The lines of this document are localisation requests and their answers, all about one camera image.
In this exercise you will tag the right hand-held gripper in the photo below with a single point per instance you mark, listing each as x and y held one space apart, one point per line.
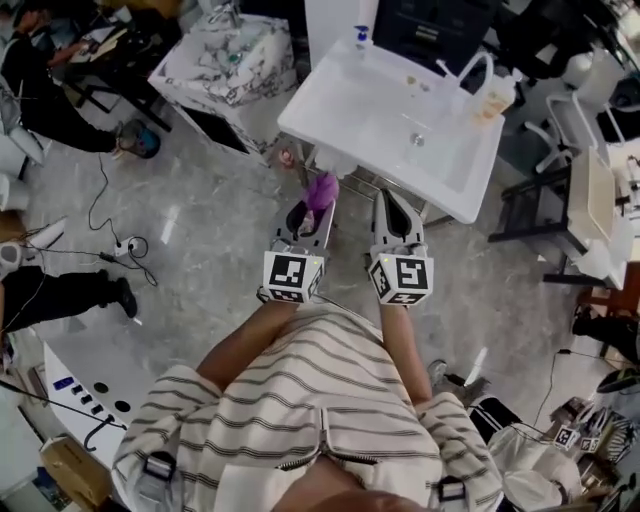
402 275

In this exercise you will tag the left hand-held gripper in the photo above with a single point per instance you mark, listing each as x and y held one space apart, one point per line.
291 272

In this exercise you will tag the purple cloth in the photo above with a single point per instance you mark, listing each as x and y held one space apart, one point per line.
322 192

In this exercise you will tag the clear soap dispenser blue pump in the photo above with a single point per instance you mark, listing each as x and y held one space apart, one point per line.
361 36

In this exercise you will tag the person's left forearm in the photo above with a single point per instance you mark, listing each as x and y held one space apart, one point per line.
250 340

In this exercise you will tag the person's right forearm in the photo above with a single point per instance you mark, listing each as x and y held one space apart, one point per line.
405 345

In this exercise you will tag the pink small item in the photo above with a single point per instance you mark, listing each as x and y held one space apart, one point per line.
286 158

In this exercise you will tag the metal sink drain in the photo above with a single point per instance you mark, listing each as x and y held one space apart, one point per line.
417 139

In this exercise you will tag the white sink basin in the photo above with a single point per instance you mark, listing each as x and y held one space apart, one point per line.
380 125

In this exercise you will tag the black metal stool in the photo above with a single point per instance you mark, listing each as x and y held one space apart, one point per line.
535 210

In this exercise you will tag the person's grey shoe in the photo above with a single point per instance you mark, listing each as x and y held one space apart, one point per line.
437 371

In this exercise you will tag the orange liquid bottle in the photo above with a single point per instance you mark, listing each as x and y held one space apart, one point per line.
495 97

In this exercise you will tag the marble pattern cabinet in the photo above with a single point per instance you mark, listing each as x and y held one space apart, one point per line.
235 65

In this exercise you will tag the white curved faucet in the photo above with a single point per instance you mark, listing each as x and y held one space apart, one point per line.
472 65

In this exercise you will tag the white power strip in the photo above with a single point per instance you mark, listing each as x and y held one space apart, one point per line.
124 246

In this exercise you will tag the dark round bucket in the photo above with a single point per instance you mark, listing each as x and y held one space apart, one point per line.
141 139

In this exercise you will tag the white chair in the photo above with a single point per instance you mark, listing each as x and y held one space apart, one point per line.
562 127

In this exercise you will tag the striped beige shirt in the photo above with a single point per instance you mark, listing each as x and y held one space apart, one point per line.
310 415

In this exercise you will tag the black cabinet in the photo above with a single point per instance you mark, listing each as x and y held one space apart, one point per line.
435 30

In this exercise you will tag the beige tray table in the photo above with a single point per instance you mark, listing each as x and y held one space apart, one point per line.
595 205

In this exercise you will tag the white control panel machine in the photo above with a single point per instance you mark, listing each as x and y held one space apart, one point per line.
95 380

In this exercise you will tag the white fabric bag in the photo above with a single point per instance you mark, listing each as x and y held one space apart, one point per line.
530 465

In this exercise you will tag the brown cardboard box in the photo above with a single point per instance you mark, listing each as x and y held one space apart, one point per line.
75 472

